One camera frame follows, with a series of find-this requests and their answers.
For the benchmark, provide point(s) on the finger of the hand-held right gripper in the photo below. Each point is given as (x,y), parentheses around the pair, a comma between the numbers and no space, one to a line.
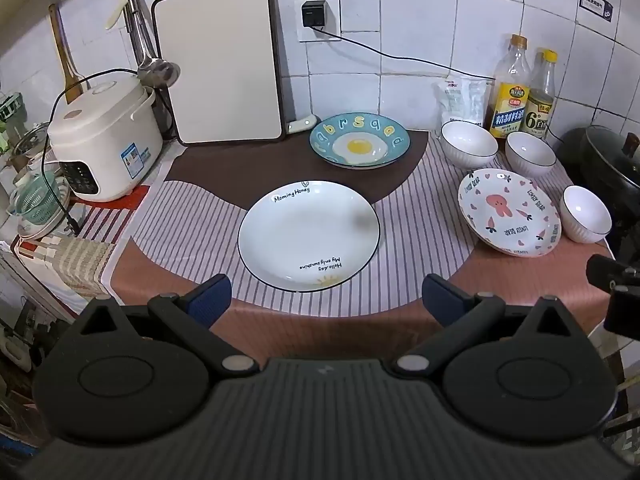
(627,312)
(607,271)

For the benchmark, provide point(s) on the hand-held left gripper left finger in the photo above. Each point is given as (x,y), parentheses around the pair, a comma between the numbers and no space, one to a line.
(210,296)

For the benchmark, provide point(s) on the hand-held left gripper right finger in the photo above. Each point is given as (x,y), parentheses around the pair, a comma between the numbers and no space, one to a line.
(440,296)

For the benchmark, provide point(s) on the white ribbed bowl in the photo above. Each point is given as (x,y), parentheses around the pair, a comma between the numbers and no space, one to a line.
(585,212)
(530,154)
(469,142)

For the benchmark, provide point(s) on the white plate with black rim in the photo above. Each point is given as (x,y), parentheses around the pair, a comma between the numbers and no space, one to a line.
(309,235)

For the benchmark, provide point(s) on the blue plate with egg print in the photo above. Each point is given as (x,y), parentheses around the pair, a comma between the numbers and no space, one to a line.
(359,141)

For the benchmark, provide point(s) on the striped pink and brown tablecloth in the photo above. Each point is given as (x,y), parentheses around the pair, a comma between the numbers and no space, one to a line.
(200,210)

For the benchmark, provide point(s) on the pink plate with heart print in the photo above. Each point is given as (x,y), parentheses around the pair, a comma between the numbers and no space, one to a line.
(509,212)

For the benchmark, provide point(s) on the black wok with glass lid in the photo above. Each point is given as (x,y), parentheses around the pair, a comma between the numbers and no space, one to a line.
(602,160)

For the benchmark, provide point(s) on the checked woven cloth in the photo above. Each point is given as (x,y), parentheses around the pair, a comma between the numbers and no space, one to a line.
(80,262)

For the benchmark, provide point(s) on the clear vinegar bottle yellow cap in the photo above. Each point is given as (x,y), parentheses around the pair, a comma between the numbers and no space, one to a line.
(542,105)

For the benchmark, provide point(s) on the white rice cooker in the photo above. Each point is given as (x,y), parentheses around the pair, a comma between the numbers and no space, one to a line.
(102,140)

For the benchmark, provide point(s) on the white seasoning bag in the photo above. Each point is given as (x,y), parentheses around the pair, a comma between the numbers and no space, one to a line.
(461,101)

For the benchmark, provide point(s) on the oil bottle with yellow label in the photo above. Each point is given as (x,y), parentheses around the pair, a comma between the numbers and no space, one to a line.
(510,100)

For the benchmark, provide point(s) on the green strainer basket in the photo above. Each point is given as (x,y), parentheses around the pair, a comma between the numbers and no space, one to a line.
(32,202)

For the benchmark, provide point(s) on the metal ladle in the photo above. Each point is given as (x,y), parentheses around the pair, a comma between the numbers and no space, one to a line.
(157,72)

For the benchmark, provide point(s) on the white cutting board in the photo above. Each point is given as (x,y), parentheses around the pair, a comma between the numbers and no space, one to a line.
(220,60)

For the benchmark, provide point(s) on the wooden spatula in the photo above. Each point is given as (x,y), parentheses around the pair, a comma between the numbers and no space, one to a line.
(64,60)

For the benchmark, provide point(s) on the black charger plug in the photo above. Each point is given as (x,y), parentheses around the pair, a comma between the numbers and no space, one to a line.
(315,13)

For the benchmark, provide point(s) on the wall sticker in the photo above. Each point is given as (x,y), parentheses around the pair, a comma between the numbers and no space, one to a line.
(595,7)

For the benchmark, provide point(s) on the white wall socket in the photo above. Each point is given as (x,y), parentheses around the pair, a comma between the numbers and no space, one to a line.
(334,15)

